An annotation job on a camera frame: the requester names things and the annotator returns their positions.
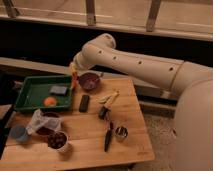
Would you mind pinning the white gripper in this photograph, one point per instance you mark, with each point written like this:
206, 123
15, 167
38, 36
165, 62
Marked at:
80, 62

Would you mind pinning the red chili pepper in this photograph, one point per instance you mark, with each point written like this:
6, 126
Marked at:
73, 83

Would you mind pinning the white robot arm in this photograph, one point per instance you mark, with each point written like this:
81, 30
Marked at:
192, 83

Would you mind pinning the green plastic tray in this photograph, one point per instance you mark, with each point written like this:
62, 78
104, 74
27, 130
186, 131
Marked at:
36, 89

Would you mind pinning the purple bowl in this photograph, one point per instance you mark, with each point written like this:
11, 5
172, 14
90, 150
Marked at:
89, 81

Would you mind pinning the grey sponge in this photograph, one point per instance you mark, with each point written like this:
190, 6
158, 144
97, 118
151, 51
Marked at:
58, 90

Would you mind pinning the black rectangular block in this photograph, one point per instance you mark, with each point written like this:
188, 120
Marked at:
84, 103

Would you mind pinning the orange fruit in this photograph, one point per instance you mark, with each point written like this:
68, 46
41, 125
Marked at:
50, 101

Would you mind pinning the small black brush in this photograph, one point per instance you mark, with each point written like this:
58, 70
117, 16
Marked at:
103, 112

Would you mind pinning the white crumpled cloth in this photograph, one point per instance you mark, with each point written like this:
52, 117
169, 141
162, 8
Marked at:
37, 121

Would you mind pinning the wooden cutting board table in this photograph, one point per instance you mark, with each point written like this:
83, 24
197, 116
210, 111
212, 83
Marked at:
86, 135

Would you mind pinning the dark red bowl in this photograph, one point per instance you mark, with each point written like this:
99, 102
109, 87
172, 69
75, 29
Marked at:
51, 126

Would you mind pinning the white cup with dark contents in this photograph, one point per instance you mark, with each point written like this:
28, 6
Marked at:
58, 141

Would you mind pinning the small metal cup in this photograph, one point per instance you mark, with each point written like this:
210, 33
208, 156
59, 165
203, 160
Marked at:
121, 133

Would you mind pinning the blue plastic cup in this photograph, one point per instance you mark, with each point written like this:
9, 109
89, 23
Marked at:
19, 133

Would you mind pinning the black handled knife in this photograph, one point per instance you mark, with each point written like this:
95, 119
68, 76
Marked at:
108, 136

